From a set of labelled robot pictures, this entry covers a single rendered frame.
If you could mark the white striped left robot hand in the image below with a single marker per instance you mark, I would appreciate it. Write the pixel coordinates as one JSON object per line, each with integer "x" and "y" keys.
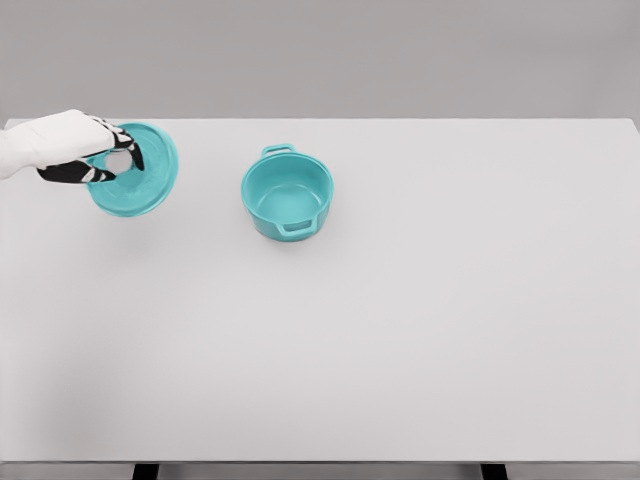
{"x": 70, "y": 137}

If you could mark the teal pot lid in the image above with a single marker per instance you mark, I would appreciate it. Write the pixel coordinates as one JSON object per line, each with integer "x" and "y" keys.
{"x": 150, "y": 170}

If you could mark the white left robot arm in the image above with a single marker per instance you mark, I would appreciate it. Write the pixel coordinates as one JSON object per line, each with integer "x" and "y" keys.
{"x": 11, "y": 150}

